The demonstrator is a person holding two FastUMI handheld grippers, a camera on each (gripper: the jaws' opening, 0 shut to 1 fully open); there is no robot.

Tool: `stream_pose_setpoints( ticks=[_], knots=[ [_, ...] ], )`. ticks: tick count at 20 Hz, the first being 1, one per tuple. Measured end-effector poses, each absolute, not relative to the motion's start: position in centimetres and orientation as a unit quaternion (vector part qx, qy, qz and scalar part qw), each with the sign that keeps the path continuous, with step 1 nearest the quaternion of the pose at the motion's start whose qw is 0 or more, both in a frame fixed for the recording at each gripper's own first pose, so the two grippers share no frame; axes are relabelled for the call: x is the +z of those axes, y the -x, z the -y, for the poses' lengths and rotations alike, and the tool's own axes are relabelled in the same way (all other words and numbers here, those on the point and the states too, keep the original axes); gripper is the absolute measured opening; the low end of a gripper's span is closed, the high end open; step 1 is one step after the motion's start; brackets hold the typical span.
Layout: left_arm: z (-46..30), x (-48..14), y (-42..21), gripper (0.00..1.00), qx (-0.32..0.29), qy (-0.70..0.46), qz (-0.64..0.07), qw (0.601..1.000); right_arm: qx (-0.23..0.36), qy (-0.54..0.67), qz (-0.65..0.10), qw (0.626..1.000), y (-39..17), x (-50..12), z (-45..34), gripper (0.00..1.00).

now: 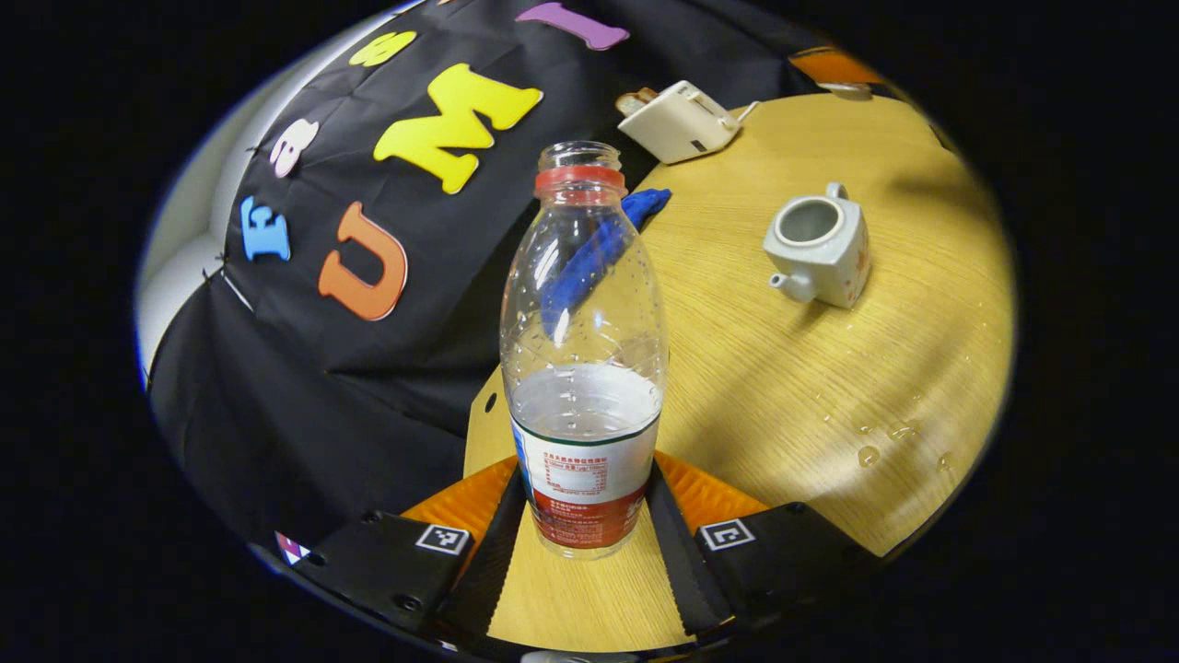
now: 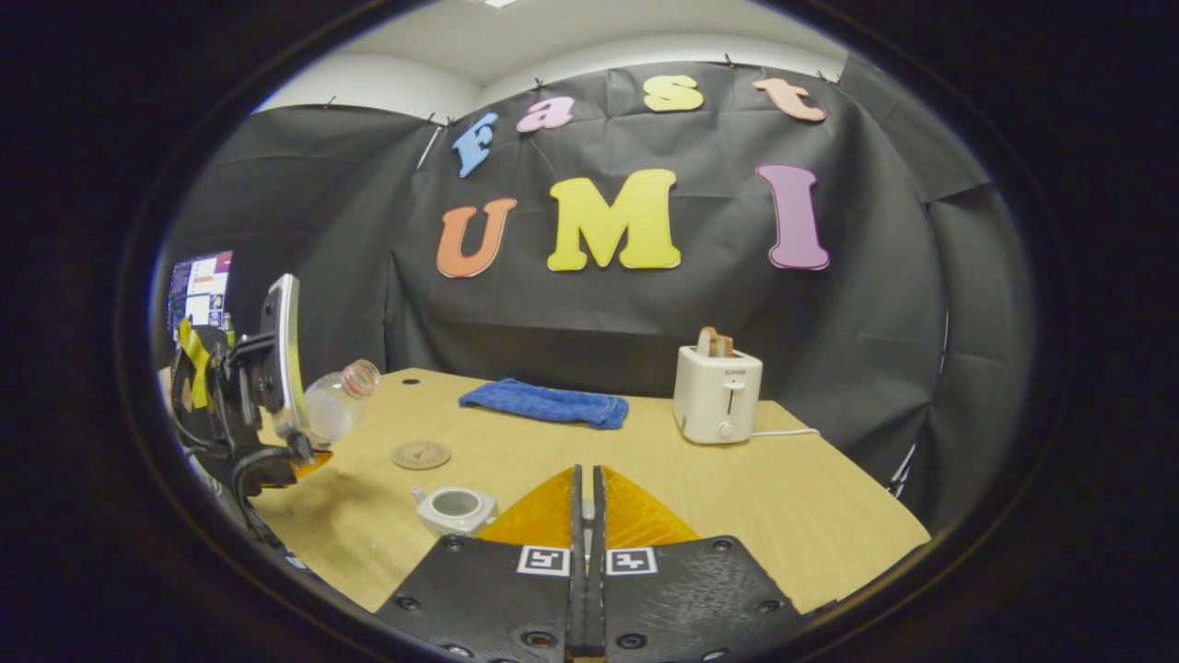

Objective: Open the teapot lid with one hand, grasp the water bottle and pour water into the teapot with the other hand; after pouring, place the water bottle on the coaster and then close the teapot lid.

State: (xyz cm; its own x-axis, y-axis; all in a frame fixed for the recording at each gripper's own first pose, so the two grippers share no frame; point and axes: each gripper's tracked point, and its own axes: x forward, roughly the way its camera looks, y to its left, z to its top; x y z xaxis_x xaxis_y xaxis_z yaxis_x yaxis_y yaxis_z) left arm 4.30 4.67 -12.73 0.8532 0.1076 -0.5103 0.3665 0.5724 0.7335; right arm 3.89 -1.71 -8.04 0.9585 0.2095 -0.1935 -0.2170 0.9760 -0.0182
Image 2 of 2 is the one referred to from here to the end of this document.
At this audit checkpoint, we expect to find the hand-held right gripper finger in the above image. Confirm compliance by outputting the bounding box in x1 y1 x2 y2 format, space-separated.
376 465 586 663
589 465 802 663

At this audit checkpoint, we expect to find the clear plastic water bottle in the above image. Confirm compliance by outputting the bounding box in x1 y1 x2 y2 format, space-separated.
303 359 381 449

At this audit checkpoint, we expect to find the round brown coaster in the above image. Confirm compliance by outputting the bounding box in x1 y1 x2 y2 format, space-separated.
391 440 452 471

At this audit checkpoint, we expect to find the white ceramic teacup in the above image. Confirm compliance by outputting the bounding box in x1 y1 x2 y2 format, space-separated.
410 485 499 539

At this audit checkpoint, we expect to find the computer monitor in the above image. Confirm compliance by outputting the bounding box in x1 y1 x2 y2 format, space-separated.
166 250 235 337

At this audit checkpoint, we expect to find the blue towel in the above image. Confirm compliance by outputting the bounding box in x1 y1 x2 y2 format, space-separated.
458 378 630 431

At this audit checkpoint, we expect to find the white toaster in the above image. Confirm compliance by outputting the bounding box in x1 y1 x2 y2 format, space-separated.
672 345 765 446

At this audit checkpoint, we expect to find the black backdrop cloth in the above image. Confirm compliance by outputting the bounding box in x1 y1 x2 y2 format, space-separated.
161 55 1037 535

